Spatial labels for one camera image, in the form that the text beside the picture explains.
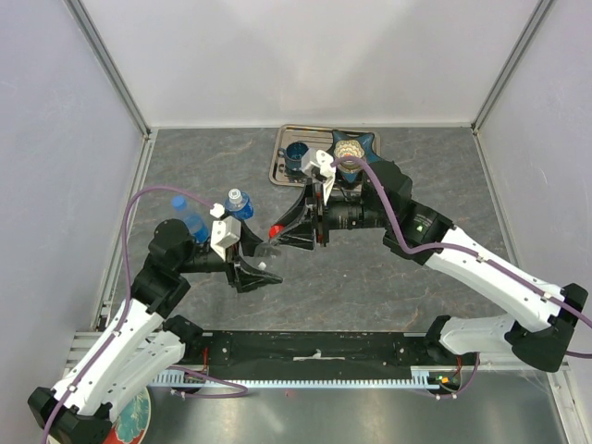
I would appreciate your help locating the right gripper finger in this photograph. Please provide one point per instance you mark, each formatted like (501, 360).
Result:
(300, 236)
(299, 216)

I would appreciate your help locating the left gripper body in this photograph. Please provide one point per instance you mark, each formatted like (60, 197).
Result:
(232, 254)

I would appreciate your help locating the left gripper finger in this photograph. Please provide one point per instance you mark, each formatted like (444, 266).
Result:
(257, 278)
(249, 241)

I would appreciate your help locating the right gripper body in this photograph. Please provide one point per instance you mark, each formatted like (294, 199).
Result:
(321, 215)

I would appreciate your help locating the clear unlabelled plastic bottle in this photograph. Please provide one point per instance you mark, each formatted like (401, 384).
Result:
(268, 257)

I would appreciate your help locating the red bottle cap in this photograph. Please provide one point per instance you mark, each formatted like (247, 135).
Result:
(275, 230)

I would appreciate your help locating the labelled clear water bottle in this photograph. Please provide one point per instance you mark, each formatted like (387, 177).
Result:
(243, 210)

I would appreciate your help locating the white bottle cap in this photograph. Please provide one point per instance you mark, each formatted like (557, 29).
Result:
(235, 196)

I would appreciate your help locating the blue tinted plastic bottle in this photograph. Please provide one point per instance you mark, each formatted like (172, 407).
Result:
(194, 223)

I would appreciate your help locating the blue bottle cap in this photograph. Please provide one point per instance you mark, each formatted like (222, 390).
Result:
(179, 203)

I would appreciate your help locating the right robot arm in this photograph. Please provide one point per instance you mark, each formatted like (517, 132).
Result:
(539, 318)

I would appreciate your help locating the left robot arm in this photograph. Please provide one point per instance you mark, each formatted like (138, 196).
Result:
(144, 338)

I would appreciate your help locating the blue ceramic cup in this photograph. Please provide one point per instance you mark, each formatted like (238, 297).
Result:
(292, 156)

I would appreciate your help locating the metal tray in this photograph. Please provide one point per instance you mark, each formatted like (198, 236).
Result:
(312, 136)

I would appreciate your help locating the patterned small bowl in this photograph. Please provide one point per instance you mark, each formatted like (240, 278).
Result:
(348, 148)

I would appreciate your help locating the blue star-shaped plate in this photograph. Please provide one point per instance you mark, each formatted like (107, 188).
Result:
(348, 170)

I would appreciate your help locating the red floral plate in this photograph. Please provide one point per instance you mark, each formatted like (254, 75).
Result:
(132, 425)

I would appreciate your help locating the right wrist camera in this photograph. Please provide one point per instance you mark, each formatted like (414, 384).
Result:
(317, 165)

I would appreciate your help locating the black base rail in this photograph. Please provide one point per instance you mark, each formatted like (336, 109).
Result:
(314, 356)

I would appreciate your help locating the white cable duct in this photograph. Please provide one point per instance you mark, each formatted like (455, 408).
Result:
(419, 379)

